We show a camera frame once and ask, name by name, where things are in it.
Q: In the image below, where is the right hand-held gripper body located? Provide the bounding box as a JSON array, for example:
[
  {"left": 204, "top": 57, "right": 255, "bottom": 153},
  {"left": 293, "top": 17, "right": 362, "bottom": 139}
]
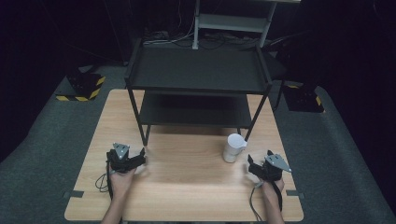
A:
[{"left": 252, "top": 154, "right": 293, "bottom": 183}]

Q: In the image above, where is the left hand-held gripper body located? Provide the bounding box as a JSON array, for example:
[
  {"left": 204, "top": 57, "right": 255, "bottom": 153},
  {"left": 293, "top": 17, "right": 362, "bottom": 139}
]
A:
[{"left": 106, "top": 142, "right": 145, "bottom": 175}]

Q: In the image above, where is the white cup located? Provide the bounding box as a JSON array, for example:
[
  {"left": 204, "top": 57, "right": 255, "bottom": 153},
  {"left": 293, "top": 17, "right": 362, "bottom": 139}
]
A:
[{"left": 222, "top": 133, "right": 248, "bottom": 163}]

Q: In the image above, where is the person's right hand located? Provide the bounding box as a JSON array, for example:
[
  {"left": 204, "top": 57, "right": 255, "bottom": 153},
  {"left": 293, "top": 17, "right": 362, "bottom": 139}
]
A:
[{"left": 261, "top": 177, "right": 286, "bottom": 201}]

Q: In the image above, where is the person's left hand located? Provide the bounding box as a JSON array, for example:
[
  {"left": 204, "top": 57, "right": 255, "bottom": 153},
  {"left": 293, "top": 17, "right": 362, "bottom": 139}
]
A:
[{"left": 108, "top": 165, "right": 138, "bottom": 200}]

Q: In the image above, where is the grey tape strip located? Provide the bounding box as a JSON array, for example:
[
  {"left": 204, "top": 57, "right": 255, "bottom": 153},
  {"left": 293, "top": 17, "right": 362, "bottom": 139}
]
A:
[{"left": 63, "top": 189, "right": 85, "bottom": 200}]

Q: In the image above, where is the black yellow striped base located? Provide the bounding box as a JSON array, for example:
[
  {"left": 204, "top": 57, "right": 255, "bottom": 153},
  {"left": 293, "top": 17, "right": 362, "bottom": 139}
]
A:
[
  {"left": 54, "top": 72, "right": 106, "bottom": 103},
  {"left": 282, "top": 81, "right": 326, "bottom": 114}
]

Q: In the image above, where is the black two-tier metal rack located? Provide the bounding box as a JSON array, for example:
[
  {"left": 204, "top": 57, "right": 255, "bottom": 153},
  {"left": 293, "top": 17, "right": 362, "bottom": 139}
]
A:
[{"left": 123, "top": 37, "right": 288, "bottom": 147}]

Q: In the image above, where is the grey metal stand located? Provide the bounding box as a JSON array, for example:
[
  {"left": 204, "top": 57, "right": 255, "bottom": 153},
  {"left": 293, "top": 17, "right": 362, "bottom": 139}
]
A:
[{"left": 191, "top": 0, "right": 303, "bottom": 50}]

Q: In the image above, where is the black strap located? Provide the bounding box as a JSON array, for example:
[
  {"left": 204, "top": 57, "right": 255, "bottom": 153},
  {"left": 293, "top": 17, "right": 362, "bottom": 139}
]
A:
[{"left": 273, "top": 181, "right": 284, "bottom": 213}]

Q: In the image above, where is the thin grey cable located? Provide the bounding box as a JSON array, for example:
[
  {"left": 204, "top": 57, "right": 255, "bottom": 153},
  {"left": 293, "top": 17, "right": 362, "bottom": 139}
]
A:
[
  {"left": 248, "top": 182, "right": 265, "bottom": 223},
  {"left": 94, "top": 172, "right": 110, "bottom": 193}
]

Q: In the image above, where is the bundle of floor cables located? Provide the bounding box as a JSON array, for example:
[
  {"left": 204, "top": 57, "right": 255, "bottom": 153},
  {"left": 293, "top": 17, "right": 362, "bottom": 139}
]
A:
[{"left": 141, "top": 12, "right": 265, "bottom": 50}]

